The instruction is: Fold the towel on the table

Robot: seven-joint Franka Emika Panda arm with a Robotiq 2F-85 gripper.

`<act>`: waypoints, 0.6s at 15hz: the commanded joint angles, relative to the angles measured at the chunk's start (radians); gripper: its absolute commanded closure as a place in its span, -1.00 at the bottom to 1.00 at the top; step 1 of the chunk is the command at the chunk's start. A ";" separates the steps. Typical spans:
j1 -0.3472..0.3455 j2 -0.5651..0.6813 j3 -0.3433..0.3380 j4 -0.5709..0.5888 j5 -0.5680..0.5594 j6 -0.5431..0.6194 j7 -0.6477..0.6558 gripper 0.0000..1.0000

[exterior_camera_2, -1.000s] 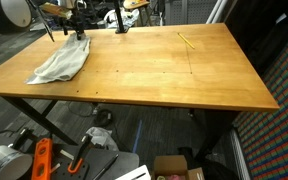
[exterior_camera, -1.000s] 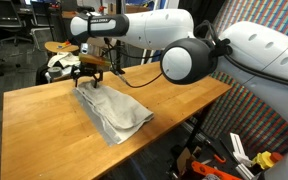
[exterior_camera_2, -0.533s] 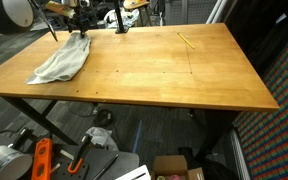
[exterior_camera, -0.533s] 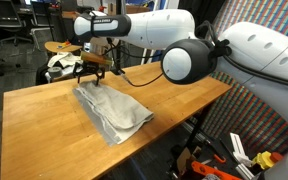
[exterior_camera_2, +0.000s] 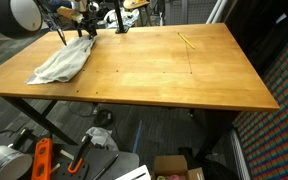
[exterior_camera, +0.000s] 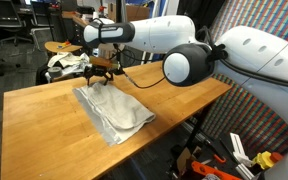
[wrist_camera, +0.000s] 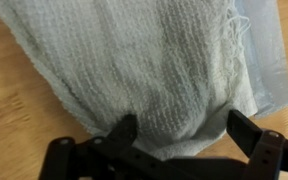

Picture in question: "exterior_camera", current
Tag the round wooden side table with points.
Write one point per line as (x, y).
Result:
(62, 47)

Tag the white crumpled cloth pile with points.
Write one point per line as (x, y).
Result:
(72, 61)

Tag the white woven towel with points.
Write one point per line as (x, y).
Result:
(117, 106)

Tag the open cardboard box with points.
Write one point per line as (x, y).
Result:
(184, 160)

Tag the red round cap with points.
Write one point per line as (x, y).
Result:
(276, 157)

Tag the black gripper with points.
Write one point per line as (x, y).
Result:
(99, 71)

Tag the yellow green tool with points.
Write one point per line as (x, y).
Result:
(263, 160)

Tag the white aluminium rails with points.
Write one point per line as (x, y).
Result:
(239, 150)

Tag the grey duct tape roll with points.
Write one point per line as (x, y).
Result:
(54, 71)

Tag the black camera pole stand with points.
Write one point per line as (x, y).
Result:
(118, 11)

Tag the yellow red small item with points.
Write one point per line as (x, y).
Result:
(64, 44)

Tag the grey duct tape strip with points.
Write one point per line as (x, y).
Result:
(90, 111)

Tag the wooden workbench with drawers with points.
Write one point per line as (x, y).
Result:
(79, 25)

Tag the red black bottle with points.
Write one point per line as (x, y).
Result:
(101, 10)

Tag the tan wrist camera block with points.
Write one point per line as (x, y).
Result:
(100, 62)

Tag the white cup stack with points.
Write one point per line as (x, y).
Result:
(95, 15)

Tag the blue floor tape strip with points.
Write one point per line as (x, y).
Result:
(134, 168)

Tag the multicolour patterned backdrop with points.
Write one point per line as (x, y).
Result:
(250, 113)

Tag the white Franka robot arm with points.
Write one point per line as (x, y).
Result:
(217, 50)

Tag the large brown cardboard box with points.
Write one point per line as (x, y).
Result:
(137, 12)

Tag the black metal table frame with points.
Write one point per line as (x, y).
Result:
(197, 133)

